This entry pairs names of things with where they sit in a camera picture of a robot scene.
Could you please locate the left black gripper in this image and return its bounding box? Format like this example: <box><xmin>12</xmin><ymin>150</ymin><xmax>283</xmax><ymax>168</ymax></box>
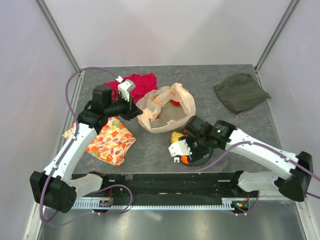
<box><xmin>104</xmin><ymin>92</ymin><xmax>143</xmax><ymax>121</ymax></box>

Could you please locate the yellow fake lemon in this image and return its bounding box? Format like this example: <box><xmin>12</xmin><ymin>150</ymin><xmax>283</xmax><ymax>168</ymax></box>
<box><xmin>170</xmin><ymin>131</ymin><xmax>185</xmax><ymax>144</ymax></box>

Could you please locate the fake orange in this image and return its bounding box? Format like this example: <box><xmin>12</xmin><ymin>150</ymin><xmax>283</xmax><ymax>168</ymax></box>
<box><xmin>180</xmin><ymin>155</ymin><xmax>189</xmax><ymax>165</ymax></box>

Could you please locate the translucent plastic bag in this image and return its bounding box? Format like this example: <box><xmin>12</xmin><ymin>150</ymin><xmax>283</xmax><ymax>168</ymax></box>
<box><xmin>136</xmin><ymin>82</ymin><xmax>196</xmax><ymax>134</ymax></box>

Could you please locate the red fake pepper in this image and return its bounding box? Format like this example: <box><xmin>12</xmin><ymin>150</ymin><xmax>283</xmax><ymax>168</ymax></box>
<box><xmin>170</xmin><ymin>99</ymin><xmax>181</xmax><ymax>107</ymax></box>

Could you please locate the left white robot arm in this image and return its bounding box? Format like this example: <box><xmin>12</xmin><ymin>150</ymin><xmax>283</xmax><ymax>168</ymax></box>
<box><xmin>29</xmin><ymin>80</ymin><xmax>142</xmax><ymax>213</ymax></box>

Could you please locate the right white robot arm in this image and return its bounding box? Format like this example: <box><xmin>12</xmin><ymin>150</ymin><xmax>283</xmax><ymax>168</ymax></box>
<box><xmin>177</xmin><ymin>116</ymin><xmax>313</xmax><ymax>202</ymax></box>

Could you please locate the blue ceramic plate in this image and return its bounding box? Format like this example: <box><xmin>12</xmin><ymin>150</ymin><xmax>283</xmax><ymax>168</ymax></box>
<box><xmin>183</xmin><ymin>147</ymin><xmax>213</xmax><ymax>167</ymax></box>

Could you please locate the red cloth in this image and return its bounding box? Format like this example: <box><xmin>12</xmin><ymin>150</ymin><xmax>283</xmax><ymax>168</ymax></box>
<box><xmin>102</xmin><ymin>73</ymin><xmax>158</xmax><ymax>99</ymax></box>

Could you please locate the floral orange cloth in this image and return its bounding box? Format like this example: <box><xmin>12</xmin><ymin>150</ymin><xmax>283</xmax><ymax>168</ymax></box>
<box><xmin>62</xmin><ymin>116</ymin><xmax>137</xmax><ymax>168</ymax></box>

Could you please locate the olive green cloth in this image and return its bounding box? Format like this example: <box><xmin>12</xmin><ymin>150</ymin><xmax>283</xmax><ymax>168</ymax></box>
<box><xmin>213</xmin><ymin>73</ymin><xmax>271</xmax><ymax>114</ymax></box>

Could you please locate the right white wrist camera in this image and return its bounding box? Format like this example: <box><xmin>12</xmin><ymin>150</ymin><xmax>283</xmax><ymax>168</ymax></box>
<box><xmin>168</xmin><ymin>139</ymin><xmax>192</xmax><ymax>163</ymax></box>

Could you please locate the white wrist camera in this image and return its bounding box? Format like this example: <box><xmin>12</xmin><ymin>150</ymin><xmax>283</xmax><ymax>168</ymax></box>
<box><xmin>115</xmin><ymin>76</ymin><xmax>136</xmax><ymax>102</ymax></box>
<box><xmin>168</xmin><ymin>139</ymin><xmax>192</xmax><ymax>163</ymax></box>

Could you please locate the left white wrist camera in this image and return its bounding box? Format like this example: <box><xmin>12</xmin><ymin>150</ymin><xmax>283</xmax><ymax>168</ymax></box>
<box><xmin>115</xmin><ymin>76</ymin><xmax>136</xmax><ymax>102</ymax></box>

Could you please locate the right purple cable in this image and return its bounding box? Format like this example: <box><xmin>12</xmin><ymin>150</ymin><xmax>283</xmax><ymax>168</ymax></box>
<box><xmin>189</xmin><ymin>141</ymin><xmax>320</xmax><ymax>217</ymax></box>

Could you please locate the purple cable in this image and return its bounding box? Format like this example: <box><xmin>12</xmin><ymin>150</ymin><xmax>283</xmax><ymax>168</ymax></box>
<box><xmin>189</xmin><ymin>141</ymin><xmax>320</xmax><ymax>217</ymax></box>
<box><xmin>39</xmin><ymin>66</ymin><xmax>133</xmax><ymax>228</ymax></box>

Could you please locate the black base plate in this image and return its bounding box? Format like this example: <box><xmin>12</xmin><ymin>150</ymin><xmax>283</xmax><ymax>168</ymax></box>
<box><xmin>85</xmin><ymin>171</ymin><xmax>258</xmax><ymax>199</ymax></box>

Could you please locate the slotted cable duct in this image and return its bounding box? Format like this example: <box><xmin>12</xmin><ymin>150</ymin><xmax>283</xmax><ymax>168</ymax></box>
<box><xmin>73</xmin><ymin>198</ymin><xmax>238</xmax><ymax>210</ymax></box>

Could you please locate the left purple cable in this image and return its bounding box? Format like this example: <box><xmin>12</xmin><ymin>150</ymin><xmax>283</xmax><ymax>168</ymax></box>
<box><xmin>39</xmin><ymin>66</ymin><xmax>133</xmax><ymax>228</ymax></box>

